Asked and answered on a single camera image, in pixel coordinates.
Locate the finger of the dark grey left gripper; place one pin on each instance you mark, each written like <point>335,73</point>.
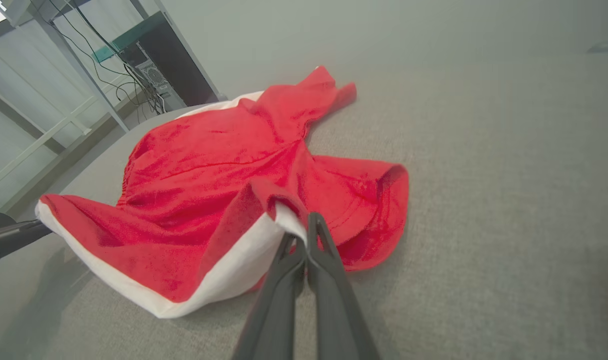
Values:
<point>9,240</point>

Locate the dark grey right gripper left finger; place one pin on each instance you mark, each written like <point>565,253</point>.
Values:
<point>274,320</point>

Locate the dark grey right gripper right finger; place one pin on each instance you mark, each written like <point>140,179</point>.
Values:
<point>338,325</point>

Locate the red and white basketball jersey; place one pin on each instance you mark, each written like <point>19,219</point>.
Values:
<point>209,165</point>

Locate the grey fabric sofa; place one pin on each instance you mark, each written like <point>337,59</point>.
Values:
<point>483,225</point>

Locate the green glass top desk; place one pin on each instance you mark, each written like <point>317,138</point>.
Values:
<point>129,35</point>

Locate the black computer tower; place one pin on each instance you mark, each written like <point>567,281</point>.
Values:
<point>184,70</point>

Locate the white railing frame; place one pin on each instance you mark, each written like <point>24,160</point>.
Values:
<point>34,150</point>

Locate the grey end partition post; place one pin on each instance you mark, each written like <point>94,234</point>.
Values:
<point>191,50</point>

